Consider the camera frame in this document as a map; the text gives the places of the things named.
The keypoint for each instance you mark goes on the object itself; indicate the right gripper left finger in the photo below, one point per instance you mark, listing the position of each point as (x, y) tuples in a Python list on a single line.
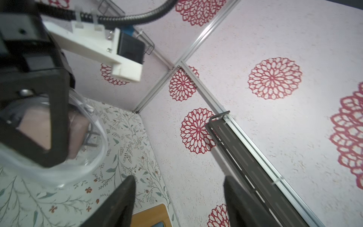
[(117, 209)]

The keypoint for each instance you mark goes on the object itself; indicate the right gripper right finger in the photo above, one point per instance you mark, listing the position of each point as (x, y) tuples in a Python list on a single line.
[(243, 210)]

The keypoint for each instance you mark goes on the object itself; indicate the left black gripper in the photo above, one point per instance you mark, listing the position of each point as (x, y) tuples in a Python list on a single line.
[(31, 59)]

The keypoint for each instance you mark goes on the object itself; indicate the pink charger cube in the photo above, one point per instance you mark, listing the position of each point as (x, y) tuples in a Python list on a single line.
[(36, 124)]

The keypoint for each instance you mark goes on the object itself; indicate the clear oval zip pouch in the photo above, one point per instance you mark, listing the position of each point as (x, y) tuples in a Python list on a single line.
[(70, 171)]

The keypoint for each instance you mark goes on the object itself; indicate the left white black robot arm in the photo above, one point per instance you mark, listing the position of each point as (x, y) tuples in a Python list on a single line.
[(129, 47)]

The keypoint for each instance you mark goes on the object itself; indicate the white wooden-top tissue box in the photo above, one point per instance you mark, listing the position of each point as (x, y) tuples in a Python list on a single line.
[(156, 216)]

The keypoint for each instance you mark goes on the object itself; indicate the grey wall shelf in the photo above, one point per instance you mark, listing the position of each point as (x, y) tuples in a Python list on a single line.
[(250, 175)]

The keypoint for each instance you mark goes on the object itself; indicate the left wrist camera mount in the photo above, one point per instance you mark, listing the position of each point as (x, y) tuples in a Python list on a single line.
[(89, 40)]

